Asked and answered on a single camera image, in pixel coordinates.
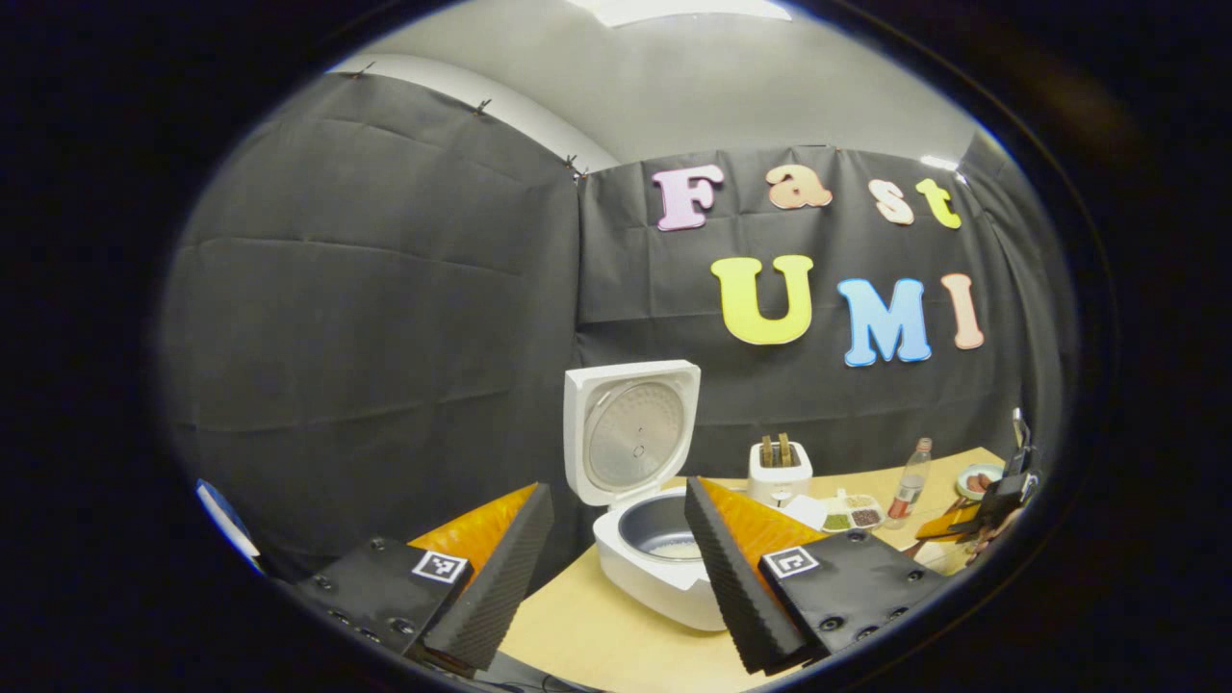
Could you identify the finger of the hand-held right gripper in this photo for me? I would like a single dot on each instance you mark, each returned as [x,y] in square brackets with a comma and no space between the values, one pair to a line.
[948,526]

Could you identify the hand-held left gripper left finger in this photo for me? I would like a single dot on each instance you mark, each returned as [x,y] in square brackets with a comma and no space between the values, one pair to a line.
[500,587]

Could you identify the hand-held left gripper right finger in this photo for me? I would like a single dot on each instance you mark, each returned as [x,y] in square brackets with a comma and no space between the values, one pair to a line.
[736,587]

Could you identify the white rice cooker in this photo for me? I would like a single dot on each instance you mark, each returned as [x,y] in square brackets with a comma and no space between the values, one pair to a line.
[630,433]

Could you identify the pale green plate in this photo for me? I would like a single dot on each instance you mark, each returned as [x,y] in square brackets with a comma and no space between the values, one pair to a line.
[996,474]

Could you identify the clear plastic bottle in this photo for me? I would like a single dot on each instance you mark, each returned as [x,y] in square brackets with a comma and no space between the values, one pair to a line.
[910,486]

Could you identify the white divided grain tray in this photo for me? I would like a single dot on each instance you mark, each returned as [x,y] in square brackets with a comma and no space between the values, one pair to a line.
[852,517]

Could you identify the white toaster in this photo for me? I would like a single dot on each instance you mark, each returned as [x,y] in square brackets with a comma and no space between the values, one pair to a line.
[780,484]

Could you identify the black backdrop cloth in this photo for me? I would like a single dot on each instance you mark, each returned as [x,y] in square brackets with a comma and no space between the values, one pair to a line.
[385,337]

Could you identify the white blue-edged panel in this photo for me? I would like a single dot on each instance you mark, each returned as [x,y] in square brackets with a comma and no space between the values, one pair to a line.
[226,520]

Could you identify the small ceiling light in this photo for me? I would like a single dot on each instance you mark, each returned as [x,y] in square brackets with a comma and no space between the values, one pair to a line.
[938,163]

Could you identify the large ceiling light panel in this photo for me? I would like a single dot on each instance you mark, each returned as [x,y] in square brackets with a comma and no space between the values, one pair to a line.
[679,10]

